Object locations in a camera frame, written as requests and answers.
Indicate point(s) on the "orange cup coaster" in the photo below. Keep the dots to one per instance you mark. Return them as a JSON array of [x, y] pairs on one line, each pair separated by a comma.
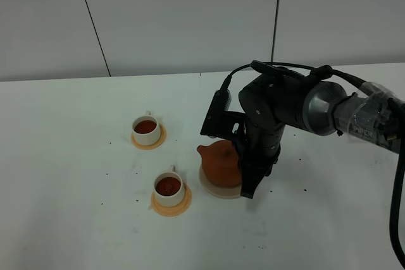
[[153, 146], [175, 210]]

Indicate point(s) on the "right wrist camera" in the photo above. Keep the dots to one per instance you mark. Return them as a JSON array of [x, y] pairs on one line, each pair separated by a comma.
[[221, 123]]

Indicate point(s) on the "brown clay teapot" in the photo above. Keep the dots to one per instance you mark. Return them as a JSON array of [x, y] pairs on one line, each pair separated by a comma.
[[220, 164]]

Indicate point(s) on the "beige round teapot coaster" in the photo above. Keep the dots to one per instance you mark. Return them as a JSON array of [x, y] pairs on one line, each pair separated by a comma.
[[225, 193]]

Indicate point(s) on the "near white teacup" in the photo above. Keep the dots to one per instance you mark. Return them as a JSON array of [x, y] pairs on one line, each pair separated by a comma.
[[169, 188]]

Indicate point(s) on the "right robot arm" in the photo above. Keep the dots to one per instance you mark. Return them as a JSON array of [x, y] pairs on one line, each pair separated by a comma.
[[316, 106]]

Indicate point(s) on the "near orange cup coaster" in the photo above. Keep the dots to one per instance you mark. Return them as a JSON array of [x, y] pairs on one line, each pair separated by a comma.
[[175, 210]]

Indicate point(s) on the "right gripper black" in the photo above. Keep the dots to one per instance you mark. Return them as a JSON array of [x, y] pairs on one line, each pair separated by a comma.
[[270, 104]]

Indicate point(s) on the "white teacup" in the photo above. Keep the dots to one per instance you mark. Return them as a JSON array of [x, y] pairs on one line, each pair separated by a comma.
[[146, 129], [169, 188]]

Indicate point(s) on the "far orange cup coaster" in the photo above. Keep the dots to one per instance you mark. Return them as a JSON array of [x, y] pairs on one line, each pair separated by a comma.
[[153, 146]]

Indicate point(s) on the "far white teacup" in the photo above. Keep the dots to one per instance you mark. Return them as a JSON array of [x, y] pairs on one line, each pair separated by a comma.
[[146, 129]]

